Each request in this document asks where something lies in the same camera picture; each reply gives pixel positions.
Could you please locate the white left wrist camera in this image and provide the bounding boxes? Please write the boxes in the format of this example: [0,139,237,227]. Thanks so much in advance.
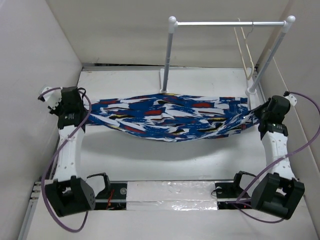
[37,85,62,105]

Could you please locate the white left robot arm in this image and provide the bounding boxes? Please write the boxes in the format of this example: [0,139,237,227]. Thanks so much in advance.
[45,86,112,217]

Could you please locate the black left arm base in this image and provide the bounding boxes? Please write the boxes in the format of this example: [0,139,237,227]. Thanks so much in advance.
[81,172,128,211]

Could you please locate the blue white red patterned trousers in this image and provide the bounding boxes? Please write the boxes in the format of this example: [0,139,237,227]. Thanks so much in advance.
[87,93,259,143]

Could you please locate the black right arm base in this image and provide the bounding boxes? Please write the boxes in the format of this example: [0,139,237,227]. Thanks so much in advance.
[211,171,260,210]

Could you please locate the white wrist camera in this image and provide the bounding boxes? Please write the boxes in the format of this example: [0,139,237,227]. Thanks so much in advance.
[283,91,298,107]
[37,85,62,105]

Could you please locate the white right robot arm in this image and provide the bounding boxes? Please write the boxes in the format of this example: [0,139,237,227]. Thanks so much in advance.
[251,94,305,220]

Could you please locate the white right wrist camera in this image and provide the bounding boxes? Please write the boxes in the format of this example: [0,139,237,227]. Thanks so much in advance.
[283,91,298,107]

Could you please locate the white clothes rack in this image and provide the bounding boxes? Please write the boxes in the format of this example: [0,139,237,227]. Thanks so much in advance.
[158,15,296,101]

